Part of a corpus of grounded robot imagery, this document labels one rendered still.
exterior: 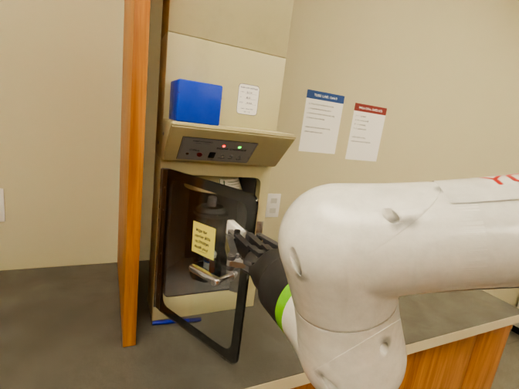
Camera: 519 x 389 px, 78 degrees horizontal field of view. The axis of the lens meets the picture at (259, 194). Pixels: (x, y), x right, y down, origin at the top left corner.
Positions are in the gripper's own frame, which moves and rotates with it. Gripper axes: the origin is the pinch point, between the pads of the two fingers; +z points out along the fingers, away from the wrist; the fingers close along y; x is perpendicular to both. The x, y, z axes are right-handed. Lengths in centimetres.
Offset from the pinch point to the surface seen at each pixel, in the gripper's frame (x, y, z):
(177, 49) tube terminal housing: -36.4, 8.7, 27.4
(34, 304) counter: 37, 42, 44
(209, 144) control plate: -15.2, 1.1, 19.6
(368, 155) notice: -12, -99, 70
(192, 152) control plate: -12.8, 4.5, 22.0
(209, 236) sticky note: 4.5, 2.2, 9.4
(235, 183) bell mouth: -3.4, -11.2, 31.0
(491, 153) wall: -20, -205, 70
